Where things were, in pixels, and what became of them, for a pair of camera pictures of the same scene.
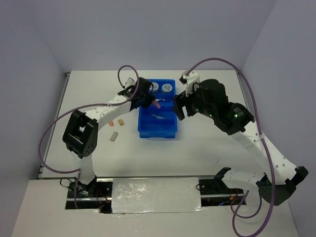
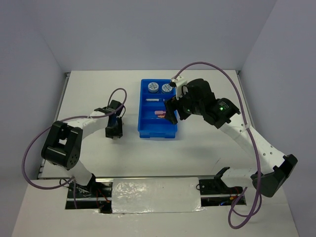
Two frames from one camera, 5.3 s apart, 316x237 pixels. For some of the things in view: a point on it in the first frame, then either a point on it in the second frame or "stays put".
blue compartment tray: [154, 122] stays put
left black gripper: [150, 98] → [109, 134]
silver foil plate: [155, 195] stays put
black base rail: [99, 196] stays put
